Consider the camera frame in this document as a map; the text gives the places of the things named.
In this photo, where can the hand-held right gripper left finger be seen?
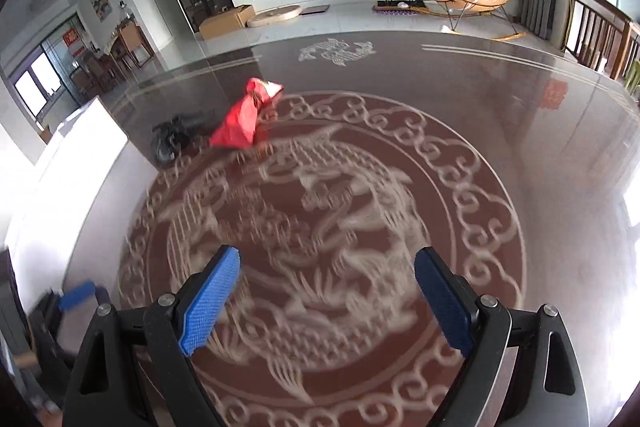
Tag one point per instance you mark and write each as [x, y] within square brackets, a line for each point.
[210, 302]

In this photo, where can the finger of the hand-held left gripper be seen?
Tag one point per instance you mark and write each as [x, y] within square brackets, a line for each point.
[75, 297]

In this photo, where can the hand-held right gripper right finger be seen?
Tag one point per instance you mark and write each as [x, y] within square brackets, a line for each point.
[440, 297]

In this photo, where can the white cardboard box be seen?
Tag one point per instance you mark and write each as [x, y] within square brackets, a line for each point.
[75, 167]

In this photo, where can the red snack packet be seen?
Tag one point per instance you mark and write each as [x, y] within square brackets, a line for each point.
[240, 122]

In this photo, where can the black round device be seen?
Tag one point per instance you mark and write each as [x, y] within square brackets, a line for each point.
[167, 142]

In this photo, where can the dark wooden dining chair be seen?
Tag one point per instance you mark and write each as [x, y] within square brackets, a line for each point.
[80, 82]
[97, 74]

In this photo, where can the glass balcony door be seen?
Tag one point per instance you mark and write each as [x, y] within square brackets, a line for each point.
[35, 77]

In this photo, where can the wooden dining table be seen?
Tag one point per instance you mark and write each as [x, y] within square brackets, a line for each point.
[111, 54]

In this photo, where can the red door poster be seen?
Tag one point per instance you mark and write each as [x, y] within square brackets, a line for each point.
[73, 42]

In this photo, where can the tan-backed wooden dining chair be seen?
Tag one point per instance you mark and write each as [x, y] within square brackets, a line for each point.
[135, 44]

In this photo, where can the long brown cardboard box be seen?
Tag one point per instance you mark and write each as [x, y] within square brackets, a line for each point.
[225, 22]

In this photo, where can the purple fringed floor mat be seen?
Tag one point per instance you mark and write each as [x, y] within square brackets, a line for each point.
[400, 8]

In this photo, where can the green plastic item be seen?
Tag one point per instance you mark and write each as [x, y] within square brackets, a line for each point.
[632, 77]

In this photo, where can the round wooden cat scratcher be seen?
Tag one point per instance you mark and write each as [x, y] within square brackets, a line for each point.
[275, 15]

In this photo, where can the round ceiling lamp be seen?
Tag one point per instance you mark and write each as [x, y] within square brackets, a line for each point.
[43, 0]

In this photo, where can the flat pink board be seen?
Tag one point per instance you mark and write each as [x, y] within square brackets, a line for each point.
[316, 10]

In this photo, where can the framed wall painting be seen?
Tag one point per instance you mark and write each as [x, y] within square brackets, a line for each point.
[100, 2]

